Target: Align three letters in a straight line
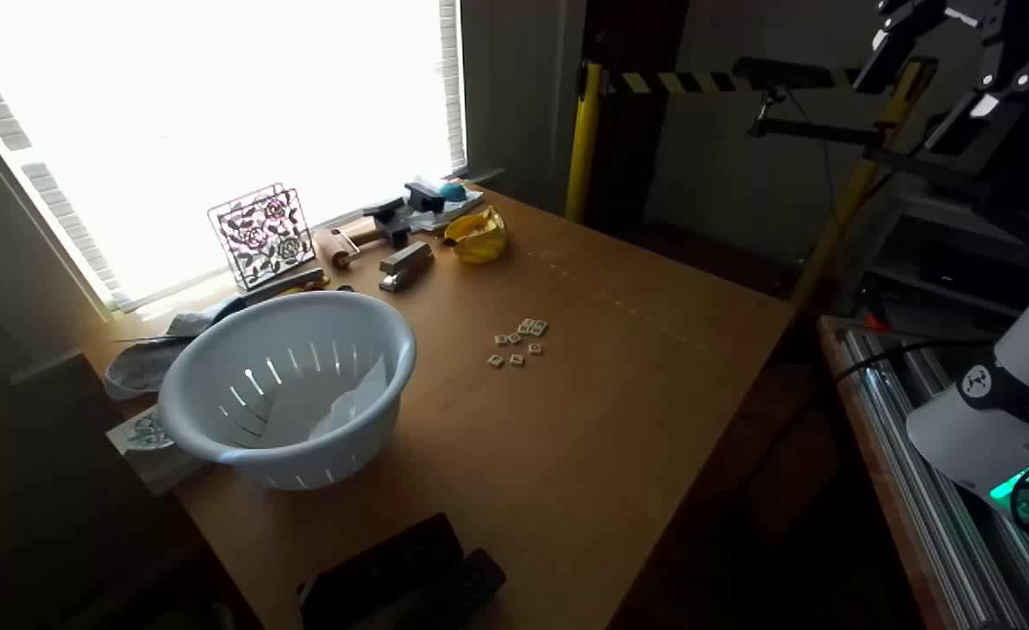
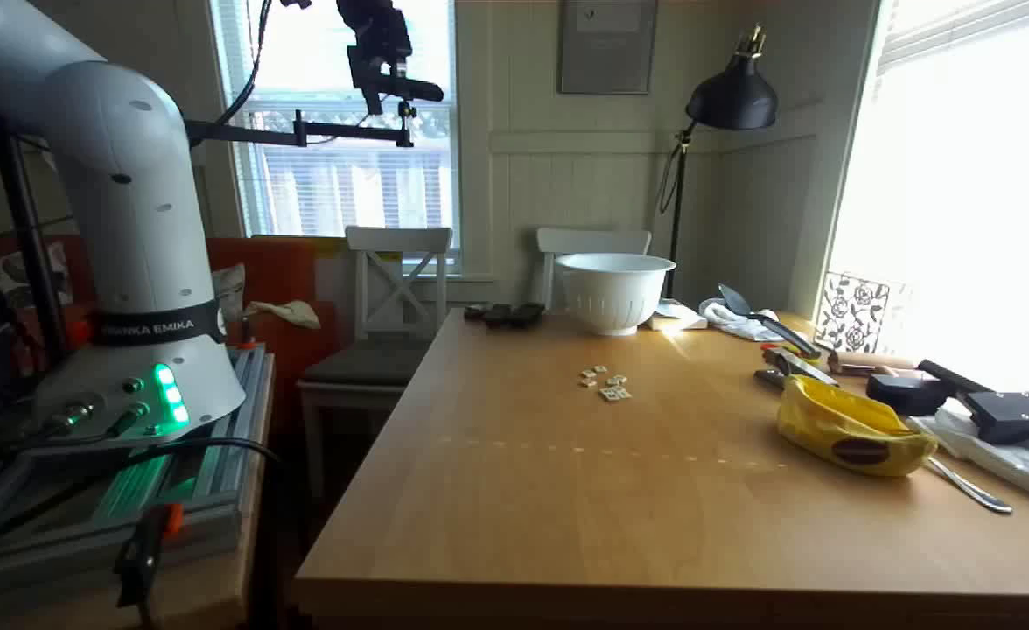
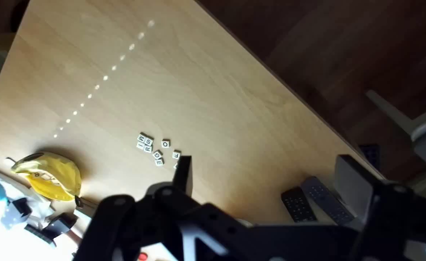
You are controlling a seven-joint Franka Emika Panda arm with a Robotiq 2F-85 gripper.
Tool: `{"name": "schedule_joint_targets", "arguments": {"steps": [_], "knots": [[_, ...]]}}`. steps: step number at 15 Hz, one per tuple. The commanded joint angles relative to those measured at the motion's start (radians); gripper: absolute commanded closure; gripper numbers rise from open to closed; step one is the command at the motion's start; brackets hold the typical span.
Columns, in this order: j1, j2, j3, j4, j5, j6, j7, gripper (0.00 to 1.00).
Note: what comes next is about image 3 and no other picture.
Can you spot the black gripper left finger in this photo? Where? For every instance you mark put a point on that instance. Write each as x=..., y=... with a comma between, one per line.
x=126, y=222

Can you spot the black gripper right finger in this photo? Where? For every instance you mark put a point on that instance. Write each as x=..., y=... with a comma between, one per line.
x=396, y=217

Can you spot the black desk tool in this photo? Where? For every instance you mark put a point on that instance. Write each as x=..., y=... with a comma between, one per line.
x=61, y=223

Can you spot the black remote control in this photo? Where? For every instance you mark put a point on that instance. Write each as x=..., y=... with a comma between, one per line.
x=297, y=203
x=325, y=198

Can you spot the yellow bowl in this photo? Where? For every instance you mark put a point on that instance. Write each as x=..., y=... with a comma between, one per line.
x=54, y=181

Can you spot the white wooden chair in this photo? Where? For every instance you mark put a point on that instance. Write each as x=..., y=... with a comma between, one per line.
x=388, y=111

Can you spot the white tray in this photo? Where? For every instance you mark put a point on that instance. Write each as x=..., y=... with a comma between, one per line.
x=0, y=241

